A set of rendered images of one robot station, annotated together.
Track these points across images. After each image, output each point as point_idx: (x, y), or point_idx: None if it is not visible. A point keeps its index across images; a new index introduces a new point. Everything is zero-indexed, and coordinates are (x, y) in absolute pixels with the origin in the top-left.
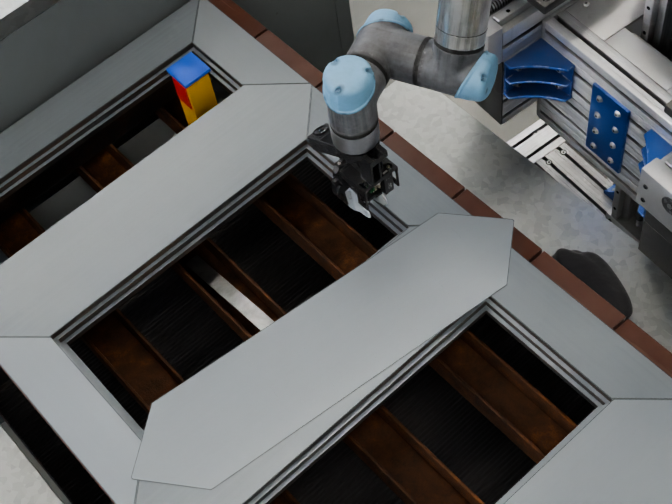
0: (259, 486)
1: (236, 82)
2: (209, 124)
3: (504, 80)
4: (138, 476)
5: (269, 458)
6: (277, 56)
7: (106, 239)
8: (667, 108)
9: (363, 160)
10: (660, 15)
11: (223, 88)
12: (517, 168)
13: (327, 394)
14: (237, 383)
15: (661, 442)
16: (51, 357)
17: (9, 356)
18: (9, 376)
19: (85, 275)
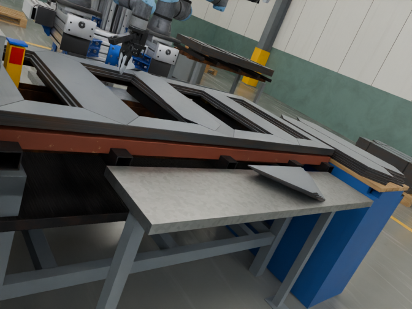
0: (220, 120)
1: (27, 52)
2: (48, 61)
3: (88, 48)
4: (214, 129)
5: (211, 116)
6: None
7: (92, 91)
8: (149, 31)
9: (144, 33)
10: (109, 24)
11: None
12: None
13: (190, 103)
14: (181, 107)
15: (215, 93)
16: (151, 119)
17: (144, 124)
18: (149, 134)
19: (109, 100)
